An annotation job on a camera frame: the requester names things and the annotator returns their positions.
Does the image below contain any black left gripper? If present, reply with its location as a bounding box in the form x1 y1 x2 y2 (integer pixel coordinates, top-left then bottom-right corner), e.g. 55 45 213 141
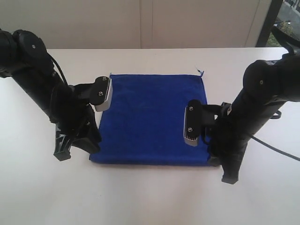
49 84 102 161

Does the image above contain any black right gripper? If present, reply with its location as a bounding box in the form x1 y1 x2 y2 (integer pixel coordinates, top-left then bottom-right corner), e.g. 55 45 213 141
207 113 248 184

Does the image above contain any blue microfibre towel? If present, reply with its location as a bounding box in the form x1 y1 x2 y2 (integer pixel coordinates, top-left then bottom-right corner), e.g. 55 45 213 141
89 74 209 166

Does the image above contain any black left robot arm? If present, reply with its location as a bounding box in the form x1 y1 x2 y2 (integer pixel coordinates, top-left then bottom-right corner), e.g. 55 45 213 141
0 30 106 161

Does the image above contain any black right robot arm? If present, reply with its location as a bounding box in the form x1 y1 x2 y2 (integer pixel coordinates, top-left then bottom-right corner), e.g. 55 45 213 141
210 53 300 184

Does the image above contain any green tree outside window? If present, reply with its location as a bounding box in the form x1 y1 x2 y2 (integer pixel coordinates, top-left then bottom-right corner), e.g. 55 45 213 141
266 21 293 47

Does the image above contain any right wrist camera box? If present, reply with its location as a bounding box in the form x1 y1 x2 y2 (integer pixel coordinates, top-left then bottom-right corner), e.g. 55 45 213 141
183 99 205 147

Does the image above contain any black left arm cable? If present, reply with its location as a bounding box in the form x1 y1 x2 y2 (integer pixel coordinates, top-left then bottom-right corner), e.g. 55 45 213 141
48 55 70 87

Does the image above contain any black window frame post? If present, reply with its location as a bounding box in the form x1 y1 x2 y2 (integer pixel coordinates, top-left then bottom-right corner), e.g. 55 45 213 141
255 0 283 47

